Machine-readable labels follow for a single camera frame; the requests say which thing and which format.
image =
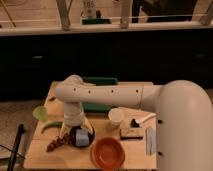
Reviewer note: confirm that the metal fork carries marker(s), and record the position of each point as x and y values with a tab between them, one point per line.
51	98

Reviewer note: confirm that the green plastic tray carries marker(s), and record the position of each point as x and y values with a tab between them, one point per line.
99	81

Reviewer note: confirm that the wooden railing shelf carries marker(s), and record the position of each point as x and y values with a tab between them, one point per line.
41	17

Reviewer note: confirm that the black pole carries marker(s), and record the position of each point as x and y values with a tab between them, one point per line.
14	153

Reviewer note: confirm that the white bottle on shelf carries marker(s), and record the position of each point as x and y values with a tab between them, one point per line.
89	9

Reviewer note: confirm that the purple grape bunch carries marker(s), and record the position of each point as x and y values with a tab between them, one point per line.
58	142

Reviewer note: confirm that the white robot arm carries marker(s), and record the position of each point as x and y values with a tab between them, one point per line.
184	122

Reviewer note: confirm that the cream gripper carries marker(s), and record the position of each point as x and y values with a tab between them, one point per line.
69	123

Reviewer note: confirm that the blue sponge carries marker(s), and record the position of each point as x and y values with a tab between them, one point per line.
82	138

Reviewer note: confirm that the purple bowl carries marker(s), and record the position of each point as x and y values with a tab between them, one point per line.
72	134

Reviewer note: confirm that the white cup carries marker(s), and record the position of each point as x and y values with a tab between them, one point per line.
116	116

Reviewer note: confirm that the green cup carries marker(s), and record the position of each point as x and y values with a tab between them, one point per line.
40	113

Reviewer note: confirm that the blue folded cloth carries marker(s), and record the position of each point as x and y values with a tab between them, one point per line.
150	141

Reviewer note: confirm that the green pea pod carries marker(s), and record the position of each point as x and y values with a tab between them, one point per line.
57	124

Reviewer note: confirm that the orange bowl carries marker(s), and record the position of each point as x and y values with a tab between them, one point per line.
107	154

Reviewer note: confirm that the white handled dish brush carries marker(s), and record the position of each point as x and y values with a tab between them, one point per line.
136	123

